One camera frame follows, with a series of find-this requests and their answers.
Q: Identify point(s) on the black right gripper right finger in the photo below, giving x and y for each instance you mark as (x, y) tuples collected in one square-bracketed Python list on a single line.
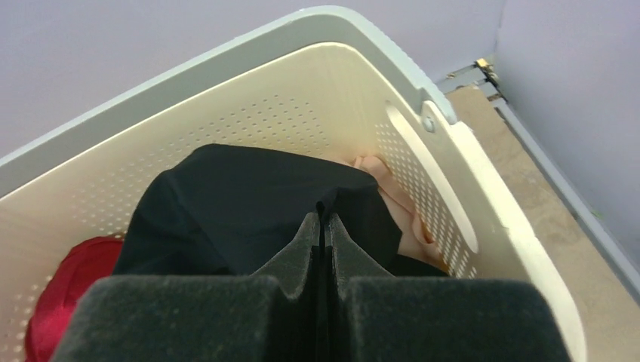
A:
[(375, 316)]

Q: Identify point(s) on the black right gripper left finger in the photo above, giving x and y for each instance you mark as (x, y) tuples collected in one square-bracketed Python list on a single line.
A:
[(266, 316)]

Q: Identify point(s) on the black bra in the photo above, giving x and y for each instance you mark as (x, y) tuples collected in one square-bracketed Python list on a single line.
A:
[(227, 210)]

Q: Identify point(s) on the cream perforated laundry basket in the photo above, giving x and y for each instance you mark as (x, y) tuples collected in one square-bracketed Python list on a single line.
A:
[(322, 82)]

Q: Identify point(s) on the black garment in basket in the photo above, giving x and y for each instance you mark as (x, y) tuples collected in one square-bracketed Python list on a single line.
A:
[(405, 266)]

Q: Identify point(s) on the red garment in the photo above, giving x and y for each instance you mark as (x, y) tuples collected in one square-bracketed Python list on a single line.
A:
[(83, 265)]

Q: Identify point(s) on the pink garment in basket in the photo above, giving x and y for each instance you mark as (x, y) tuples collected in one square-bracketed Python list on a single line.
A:
[(416, 241)]

